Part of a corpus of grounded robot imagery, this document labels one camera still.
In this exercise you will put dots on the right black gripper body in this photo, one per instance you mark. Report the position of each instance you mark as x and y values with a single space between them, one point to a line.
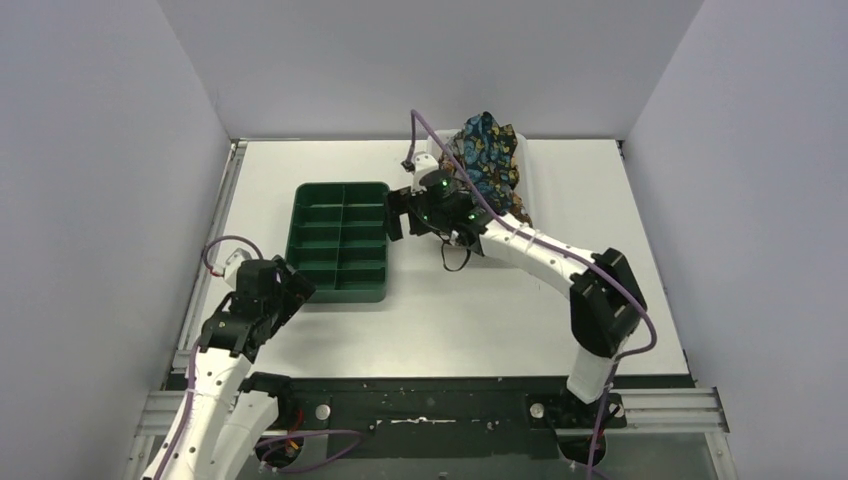
422 221

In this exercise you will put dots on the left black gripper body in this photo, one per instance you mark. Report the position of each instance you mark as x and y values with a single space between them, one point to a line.
291 290

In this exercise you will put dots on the green compartment tray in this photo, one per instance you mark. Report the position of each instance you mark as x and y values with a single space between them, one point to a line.
337 240

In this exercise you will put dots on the white plastic basket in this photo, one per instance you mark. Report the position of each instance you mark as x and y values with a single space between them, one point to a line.
524 188

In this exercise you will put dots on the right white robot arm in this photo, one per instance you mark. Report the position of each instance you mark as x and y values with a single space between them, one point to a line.
605 301

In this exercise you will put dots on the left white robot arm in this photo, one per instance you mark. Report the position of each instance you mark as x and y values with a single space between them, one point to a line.
225 409

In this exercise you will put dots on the pile of patterned ties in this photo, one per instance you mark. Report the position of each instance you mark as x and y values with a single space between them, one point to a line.
487 152

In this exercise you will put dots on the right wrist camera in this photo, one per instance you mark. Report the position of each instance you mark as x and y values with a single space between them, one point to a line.
420 166

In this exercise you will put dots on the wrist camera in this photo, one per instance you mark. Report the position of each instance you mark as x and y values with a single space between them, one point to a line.
232 265
420 166

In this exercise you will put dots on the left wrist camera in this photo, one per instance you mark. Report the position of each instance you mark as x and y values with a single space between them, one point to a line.
232 265

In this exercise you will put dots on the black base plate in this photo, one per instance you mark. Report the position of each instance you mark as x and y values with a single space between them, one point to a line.
433 418

